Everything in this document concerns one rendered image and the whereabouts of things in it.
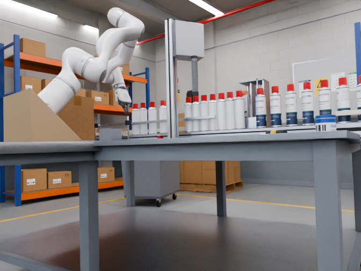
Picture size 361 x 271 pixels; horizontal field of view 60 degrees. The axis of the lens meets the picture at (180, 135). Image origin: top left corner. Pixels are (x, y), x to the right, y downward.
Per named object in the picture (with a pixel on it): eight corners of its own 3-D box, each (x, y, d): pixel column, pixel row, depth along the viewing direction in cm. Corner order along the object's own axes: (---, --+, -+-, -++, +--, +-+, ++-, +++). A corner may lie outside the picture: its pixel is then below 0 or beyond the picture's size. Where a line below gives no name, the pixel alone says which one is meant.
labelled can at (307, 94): (315, 125, 147) (313, 82, 148) (313, 125, 143) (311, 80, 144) (303, 126, 150) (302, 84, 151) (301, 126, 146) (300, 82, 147)
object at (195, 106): (202, 132, 179) (201, 95, 180) (198, 131, 175) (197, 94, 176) (195, 132, 182) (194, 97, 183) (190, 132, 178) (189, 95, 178)
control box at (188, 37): (204, 57, 172) (203, 23, 173) (175, 55, 166) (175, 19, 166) (196, 62, 181) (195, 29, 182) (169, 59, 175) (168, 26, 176)
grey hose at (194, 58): (200, 94, 169) (199, 56, 170) (196, 94, 166) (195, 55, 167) (194, 95, 171) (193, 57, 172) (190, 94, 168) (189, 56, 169)
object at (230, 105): (237, 129, 169) (236, 92, 169) (233, 129, 164) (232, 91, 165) (228, 130, 171) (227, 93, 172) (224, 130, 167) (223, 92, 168)
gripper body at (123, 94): (118, 85, 206) (123, 100, 204) (128, 87, 215) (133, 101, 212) (110, 90, 210) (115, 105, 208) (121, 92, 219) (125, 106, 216)
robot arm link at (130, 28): (71, 76, 162) (98, 91, 162) (69, 60, 152) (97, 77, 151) (123, 21, 187) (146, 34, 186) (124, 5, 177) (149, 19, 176)
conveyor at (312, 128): (336, 135, 145) (336, 125, 145) (333, 135, 136) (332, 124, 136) (92, 144, 234) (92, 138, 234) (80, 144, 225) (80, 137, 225)
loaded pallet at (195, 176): (244, 187, 580) (241, 113, 585) (224, 194, 511) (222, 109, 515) (189, 184, 646) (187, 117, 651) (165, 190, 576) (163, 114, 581)
